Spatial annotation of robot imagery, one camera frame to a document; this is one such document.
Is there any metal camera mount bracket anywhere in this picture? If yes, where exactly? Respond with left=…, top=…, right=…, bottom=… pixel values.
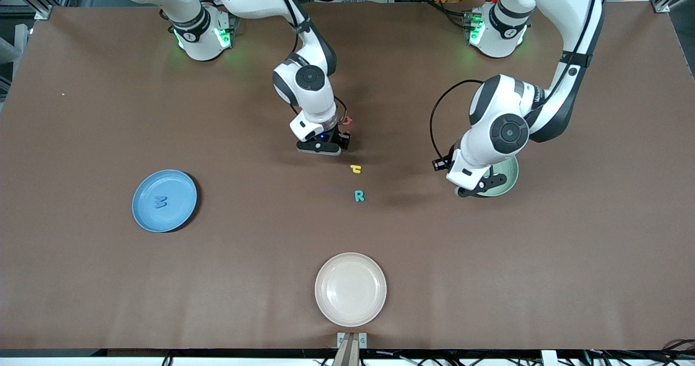
left=337, top=332, right=368, bottom=366

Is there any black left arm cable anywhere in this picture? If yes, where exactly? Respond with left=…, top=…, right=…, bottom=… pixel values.
left=429, top=79, right=485, bottom=172

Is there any blue plate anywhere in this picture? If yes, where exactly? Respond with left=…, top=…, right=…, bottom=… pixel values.
left=132, top=169, right=198, bottom=233

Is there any beige plate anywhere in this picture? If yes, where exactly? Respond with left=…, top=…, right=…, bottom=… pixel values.
left=314, top=253, right=388, bottom=327

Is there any green plate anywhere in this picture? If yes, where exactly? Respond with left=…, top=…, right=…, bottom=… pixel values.
left=477, top=154, right=520, bottom=198

